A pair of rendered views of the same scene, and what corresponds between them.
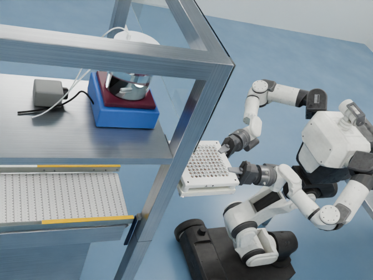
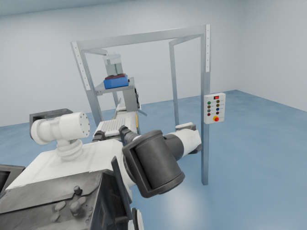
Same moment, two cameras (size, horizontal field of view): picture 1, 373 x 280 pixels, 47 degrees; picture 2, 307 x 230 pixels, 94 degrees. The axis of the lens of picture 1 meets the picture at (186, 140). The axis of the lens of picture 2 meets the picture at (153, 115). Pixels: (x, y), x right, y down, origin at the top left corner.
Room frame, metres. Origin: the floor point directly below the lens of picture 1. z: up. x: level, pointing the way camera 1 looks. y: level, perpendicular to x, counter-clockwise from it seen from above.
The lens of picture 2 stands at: (2.05, -0.79, 1.46)
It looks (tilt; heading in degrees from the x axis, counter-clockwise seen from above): 22 degrees down; 119
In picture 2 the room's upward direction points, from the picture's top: 8 degrees counter-clockwise
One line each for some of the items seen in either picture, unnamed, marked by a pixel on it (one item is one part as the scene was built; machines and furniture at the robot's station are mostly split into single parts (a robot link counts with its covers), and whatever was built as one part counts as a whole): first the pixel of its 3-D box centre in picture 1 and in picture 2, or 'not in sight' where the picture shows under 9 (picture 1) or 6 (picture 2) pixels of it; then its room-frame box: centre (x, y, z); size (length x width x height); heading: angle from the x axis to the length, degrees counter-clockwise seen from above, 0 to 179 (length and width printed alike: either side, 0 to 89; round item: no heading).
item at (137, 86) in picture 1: (132, 64); not in sight; (1.14, 0.25, 1.44); 0.15 x 0.15 x 0.19
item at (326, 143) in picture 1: (336, 148); (81, 209); (1.72, -0.66, 1.11); 0.34 x 0.30 x 0.36; 35
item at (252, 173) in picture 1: (252, 174); (97, 144); (1.38, -0.32, 1.02); 0.12 x 0.10 x 0.13; 117
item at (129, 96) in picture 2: not in sight; (130, 97); (1.23, 0.29, 1.12); 0.22 x 0.11 x 0.20; 123
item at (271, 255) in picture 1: (256, 246); not in sight; (1.69, -0.63, 0.28); 0.21 x 0.20 x 0.13; 125
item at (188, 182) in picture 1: (202, 163); (113, 126); (1.32, -0.10, 1.02); 0.25 x 0.24 x 0.02; 34
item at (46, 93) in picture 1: (50, 93); not in sight; (1.03, 0.46, 1.28); 0.10 x 0.07 x 0.06; 123
